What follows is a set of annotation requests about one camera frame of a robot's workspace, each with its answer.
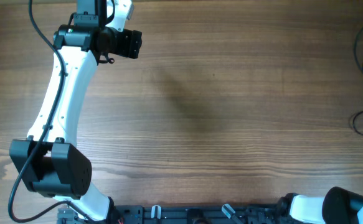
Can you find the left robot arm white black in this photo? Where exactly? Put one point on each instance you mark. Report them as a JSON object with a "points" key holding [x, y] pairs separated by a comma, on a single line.
{"points": [[47, 160]]}

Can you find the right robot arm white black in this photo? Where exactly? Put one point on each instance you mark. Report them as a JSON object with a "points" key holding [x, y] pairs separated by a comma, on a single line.
{"points": [[338, 206]]}

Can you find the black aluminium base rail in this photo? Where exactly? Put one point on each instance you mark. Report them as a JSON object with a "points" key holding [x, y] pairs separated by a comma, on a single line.
{"points": [[260, 214]]}

